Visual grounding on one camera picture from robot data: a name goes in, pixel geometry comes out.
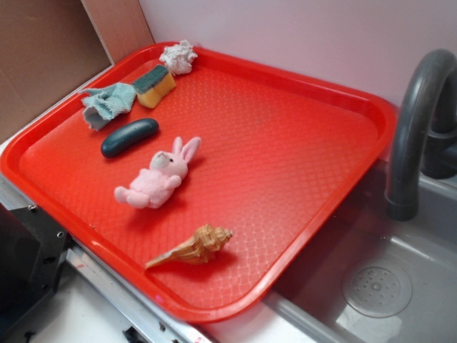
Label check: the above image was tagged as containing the pink plush bunny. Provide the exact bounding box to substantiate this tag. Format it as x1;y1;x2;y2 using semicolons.
114;136;201;209

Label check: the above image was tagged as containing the brown cardboard panel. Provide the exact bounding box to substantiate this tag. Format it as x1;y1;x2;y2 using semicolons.
1;1;154;141

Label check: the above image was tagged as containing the dark green oblong toy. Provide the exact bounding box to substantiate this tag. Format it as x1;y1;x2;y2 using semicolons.
101;118;159;158

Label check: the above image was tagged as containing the grey curved faucet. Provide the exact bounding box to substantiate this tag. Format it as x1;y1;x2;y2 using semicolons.
386;49;456;221

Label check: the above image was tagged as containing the green and yellow sponge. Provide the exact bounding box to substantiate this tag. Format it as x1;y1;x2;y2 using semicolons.
132;64;176;109

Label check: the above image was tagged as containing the light blue cloth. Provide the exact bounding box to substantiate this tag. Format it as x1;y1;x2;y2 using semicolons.
79;82;136;131

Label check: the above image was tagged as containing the red plastic tray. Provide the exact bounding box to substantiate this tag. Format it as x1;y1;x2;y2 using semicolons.
1;48;396;323

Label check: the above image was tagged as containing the grey plastic sink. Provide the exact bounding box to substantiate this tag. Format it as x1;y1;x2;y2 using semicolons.
265;162;456;342

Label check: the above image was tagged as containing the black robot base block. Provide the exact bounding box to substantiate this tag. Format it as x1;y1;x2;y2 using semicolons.
1;206;69;339

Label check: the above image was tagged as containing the round sink drain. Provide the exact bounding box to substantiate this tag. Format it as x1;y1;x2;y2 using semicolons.
342;259;413;319

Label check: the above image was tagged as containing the tan conch seashell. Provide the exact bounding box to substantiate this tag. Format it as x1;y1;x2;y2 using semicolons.
145;224;233;269

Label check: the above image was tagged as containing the crumpled white paper ball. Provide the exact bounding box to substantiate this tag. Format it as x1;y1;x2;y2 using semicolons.
159;40;198;76

